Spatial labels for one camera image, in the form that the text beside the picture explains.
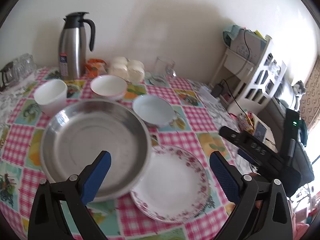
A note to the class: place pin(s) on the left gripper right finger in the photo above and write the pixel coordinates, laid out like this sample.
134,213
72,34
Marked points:
261,210

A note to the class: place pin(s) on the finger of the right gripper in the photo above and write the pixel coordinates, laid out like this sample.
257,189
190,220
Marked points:
250,157

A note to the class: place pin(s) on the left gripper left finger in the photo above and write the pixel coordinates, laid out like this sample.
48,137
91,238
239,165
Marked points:
47,220

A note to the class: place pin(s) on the round pink floral plate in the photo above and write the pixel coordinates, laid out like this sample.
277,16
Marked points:
175,187

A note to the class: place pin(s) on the large stainless steel basin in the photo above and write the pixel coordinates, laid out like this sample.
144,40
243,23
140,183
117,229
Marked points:
76,135

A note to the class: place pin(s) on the pale blue floral bowl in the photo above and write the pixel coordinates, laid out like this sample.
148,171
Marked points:
153,110

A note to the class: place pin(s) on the white square bowl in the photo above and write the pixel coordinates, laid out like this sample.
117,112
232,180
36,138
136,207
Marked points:
51,97

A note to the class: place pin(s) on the strawberry pattern red-rimmed bowl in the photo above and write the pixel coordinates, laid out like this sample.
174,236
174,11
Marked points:
109,87

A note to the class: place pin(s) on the colourful small bottle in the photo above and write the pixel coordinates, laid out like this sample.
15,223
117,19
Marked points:
246,122

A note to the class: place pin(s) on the grey floral white cloth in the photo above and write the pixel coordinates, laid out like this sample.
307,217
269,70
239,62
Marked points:
217,112

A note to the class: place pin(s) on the black power adapter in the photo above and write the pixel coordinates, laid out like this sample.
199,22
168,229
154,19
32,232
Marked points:
217,90

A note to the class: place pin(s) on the white power strip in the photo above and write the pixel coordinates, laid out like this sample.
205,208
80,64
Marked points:
205,93

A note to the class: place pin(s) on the white shelf unit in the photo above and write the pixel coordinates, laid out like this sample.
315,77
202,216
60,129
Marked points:
250,70

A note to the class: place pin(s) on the pink checked picture tablecloth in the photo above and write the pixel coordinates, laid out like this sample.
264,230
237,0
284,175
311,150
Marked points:
22,124

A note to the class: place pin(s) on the plush toy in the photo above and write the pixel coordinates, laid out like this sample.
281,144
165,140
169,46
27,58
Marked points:
299,90

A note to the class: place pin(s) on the clear glass mug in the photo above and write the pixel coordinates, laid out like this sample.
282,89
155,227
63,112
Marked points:
163,70

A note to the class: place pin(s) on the bag of white buns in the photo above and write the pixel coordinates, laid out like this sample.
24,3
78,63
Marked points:
132,71

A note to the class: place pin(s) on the orange snack packet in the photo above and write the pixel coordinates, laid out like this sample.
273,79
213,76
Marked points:
95,67

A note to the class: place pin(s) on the stainless steel thermos jug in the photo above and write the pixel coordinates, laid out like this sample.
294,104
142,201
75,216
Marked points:
77,35

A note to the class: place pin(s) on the glass teapot black handle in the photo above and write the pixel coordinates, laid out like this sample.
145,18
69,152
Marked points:
7,76

